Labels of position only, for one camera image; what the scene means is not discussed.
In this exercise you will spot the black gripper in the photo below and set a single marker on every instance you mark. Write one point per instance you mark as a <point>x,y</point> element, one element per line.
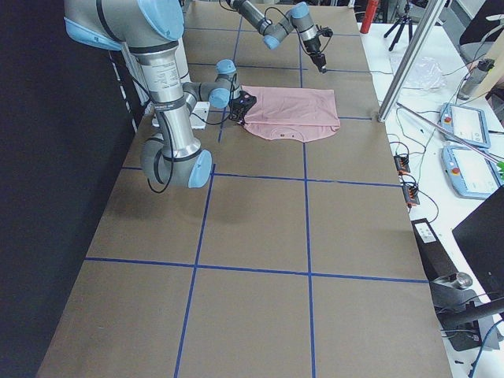
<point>312,46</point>
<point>237,111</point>

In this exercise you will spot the pink Snoopy t-shirt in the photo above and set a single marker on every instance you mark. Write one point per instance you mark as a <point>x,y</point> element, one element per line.
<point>300,114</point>

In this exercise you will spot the red fire extinguisher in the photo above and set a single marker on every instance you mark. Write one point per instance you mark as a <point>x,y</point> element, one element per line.
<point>370,12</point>

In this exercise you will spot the clear plastic bag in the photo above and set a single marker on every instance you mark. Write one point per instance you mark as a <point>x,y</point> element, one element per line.
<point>425,74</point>

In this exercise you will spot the upper orange connector block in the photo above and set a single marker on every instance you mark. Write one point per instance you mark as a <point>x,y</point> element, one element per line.
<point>402,163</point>

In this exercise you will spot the orange connector block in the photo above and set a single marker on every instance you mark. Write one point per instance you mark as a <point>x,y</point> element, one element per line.
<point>410,193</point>
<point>402,163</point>

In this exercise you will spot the grey water bottle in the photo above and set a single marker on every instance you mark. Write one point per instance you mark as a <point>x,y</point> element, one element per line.
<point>476,76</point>

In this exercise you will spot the upper teach pendant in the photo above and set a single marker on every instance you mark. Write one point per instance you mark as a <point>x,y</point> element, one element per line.
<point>466,123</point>

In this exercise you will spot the teach pendant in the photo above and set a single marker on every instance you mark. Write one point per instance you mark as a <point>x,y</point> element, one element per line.
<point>466,123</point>
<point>470,175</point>

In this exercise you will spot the lower orange connector block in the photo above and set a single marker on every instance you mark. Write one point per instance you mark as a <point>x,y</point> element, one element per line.
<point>410,193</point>

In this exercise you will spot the lower teach pendant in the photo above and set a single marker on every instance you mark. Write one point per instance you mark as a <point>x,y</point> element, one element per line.
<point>470,175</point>

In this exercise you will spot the black power box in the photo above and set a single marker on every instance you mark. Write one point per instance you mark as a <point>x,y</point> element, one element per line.
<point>435,260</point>

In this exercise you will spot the black monitor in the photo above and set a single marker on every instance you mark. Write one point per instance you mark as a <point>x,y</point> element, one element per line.
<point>480,239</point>

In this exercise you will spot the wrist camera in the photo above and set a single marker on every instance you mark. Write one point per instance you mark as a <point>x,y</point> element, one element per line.
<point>246,100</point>
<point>324,31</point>

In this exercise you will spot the black camera tripod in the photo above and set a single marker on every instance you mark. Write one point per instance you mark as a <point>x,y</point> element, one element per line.
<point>405,21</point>

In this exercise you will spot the aluminium frame post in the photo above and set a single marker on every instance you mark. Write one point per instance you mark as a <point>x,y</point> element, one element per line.
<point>420,36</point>

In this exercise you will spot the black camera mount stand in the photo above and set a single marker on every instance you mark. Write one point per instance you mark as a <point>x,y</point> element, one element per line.
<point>466,320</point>

